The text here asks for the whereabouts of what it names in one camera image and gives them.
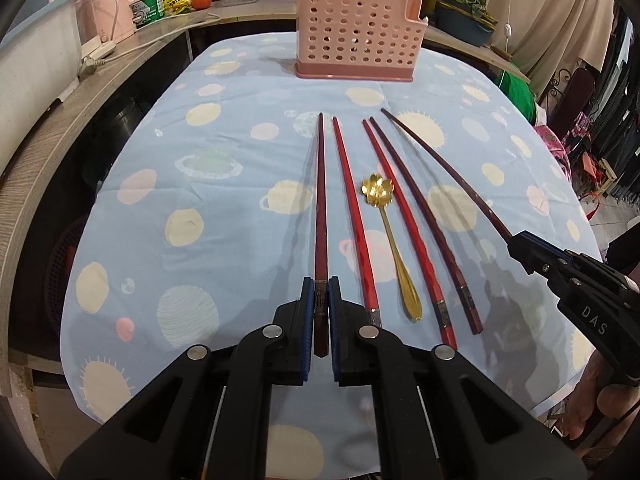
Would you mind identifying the blue dotted tablecloth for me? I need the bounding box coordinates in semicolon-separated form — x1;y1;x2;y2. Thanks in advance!
60;30;608;423

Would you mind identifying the person's right hand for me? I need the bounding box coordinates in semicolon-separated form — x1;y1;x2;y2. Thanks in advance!
565;347;640;463

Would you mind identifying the steel pot under counter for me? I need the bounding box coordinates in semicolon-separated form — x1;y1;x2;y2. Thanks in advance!
82;97;146;181

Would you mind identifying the white and blue plastic bin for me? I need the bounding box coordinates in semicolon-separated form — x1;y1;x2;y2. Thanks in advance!
0;0;83;176

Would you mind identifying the gold flower spoon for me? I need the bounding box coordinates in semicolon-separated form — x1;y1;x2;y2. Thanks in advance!
361;173;423;322

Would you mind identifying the dark maroon chopstick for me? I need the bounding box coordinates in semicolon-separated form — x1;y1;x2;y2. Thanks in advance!
369;116;484;335
381;108;515;242
311;112;328;359

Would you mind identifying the white power strip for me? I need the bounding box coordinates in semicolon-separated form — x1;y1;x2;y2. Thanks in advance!
80;40;118;68

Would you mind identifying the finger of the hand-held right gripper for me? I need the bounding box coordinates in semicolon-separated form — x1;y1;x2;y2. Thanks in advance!
560;252;628;287
507;230;576;281

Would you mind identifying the beige curtain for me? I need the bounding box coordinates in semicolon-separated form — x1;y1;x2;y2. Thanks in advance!
482;0;616;96

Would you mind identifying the red chopstick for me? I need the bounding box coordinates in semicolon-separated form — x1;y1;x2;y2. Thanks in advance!
331;116;383;328
362;119;458;351

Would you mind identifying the blue basin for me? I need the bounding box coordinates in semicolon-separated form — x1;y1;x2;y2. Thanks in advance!
434;2;498;48

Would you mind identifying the red plastic basket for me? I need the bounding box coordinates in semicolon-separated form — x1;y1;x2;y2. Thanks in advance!
44;217;86;331

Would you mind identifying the pink perforated utensil basket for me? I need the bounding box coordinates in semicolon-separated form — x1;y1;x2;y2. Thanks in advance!
295;0;430;83

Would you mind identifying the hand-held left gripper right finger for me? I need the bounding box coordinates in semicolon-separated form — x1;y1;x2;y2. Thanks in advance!
327;277;586;480

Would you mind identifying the pink floral cloth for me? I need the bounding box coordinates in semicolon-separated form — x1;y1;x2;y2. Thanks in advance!
535;122;573;181

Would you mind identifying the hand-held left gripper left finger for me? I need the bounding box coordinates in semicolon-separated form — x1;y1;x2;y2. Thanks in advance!
59;276;315;480

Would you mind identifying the green bag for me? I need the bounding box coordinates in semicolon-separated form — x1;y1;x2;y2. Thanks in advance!
500;67;538;121

